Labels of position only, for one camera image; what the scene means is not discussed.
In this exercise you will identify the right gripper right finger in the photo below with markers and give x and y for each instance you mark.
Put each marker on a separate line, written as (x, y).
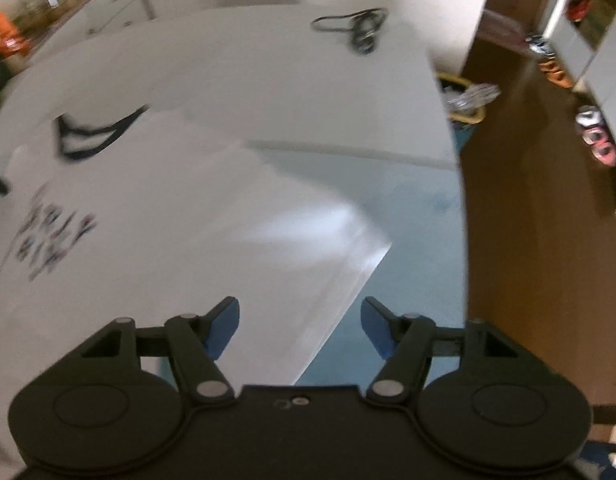
(406, 346)

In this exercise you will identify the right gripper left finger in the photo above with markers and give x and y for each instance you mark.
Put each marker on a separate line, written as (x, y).
(196, 342)

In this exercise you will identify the white printed t-shirt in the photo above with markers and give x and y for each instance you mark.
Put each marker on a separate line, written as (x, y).
(169, 219)

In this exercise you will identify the pink slippers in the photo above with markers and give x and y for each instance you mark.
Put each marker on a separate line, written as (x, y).
(595, 134)

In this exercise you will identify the orange slippers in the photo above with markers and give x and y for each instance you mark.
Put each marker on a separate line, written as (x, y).
(556, 74)

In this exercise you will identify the white drawer unit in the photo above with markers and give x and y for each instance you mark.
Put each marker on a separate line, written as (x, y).
(86, 19)

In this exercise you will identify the white cabinet row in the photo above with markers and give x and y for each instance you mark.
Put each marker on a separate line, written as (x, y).
(583, 33)

